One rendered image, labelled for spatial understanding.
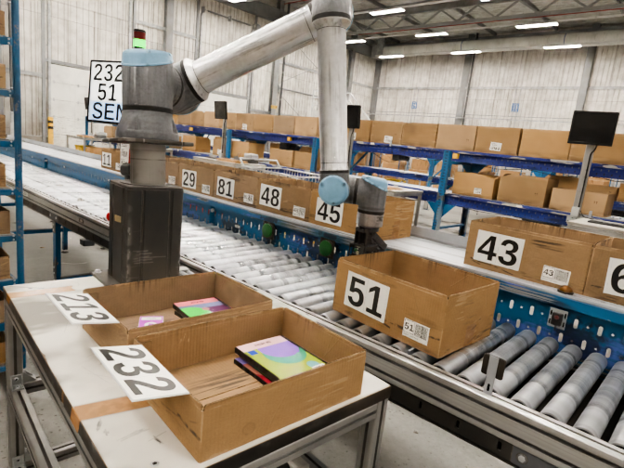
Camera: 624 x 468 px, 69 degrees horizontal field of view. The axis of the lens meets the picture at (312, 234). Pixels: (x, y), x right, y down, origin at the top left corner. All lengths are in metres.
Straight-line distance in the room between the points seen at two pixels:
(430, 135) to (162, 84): 5.76
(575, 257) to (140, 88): 1.42
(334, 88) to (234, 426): 0.97
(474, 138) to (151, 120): 5.60
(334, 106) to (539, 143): 5.15
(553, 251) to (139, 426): 1.29
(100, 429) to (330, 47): 1.11
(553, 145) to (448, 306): 5.23
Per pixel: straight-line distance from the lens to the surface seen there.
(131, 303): 1.31
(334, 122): 1.38
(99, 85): 2.58
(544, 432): 1.14
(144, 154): 1.50
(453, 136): 6.80
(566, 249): 1.63
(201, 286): 1.39
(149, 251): 1.51
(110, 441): 0.87
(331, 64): 1.41
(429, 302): 1.23
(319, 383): 0.90
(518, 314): 1.68
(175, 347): 1.03
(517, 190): 6.16
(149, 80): 1.49
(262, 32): 1.61
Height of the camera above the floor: 1.26
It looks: 11 degrees down
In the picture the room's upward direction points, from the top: 6 degrees clockwise
